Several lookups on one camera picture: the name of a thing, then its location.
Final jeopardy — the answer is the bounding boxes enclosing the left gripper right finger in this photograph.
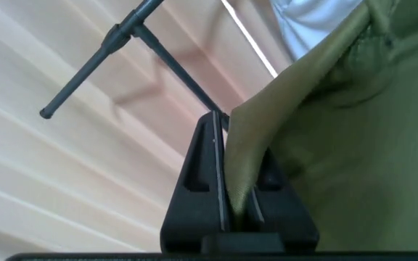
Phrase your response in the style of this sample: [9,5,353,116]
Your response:
[244,147,321,254]

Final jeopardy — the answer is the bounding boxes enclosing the black clothes rack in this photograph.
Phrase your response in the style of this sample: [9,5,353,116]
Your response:
[38,0,231,132]

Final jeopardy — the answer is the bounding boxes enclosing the pale grey shorts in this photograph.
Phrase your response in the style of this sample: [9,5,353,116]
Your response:
[269,0,364,62]

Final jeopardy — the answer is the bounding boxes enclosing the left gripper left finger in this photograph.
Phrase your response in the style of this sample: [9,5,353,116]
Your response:
[159,110,237,254]

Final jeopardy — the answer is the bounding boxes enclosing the green garment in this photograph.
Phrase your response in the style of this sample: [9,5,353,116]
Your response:
[224,0,418,253]

